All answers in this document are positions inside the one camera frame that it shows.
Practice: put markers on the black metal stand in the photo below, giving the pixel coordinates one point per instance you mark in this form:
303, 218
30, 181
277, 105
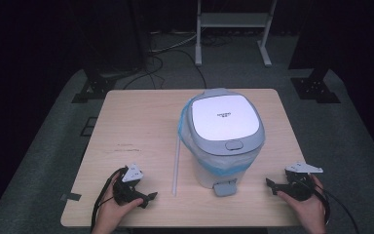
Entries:
97, 84
315, 86

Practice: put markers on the person's right hand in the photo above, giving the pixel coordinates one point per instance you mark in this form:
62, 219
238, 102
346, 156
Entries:
308, 211

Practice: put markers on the white pedal trash can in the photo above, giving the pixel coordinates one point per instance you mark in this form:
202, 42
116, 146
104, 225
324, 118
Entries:
224, 120

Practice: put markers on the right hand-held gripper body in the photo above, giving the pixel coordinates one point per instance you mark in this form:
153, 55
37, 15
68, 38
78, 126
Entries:
300, 185

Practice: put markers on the person's left hand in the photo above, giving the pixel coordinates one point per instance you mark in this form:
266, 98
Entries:
113, 213

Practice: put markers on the white straw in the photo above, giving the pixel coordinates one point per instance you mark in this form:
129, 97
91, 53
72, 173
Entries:
176, 165

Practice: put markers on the grey tape strip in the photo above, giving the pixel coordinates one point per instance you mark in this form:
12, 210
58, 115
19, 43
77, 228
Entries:
71, 196

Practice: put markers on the dark floor socket plate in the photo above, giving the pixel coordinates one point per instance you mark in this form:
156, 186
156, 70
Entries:
89, 126

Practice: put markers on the white metal stand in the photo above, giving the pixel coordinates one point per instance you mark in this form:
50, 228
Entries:
232, 19

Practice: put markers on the blue plastic bin liner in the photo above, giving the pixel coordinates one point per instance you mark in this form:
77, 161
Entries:
230, 164

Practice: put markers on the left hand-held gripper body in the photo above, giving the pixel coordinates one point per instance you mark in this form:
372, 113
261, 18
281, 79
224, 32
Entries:
123, 191

